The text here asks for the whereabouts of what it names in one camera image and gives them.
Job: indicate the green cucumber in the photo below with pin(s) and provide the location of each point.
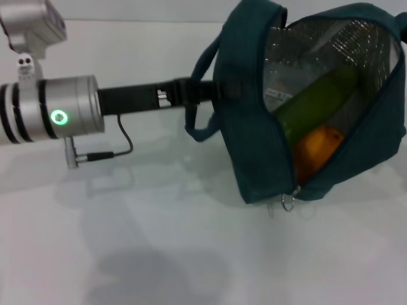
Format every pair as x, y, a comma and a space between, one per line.
305, 105

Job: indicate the dark teal insulated lunch bag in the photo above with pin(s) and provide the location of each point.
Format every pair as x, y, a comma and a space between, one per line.
248, 143

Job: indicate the orange yellow pear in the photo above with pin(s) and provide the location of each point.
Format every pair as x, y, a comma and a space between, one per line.
318, 149

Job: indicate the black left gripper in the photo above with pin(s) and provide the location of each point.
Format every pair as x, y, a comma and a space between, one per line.
133, 98

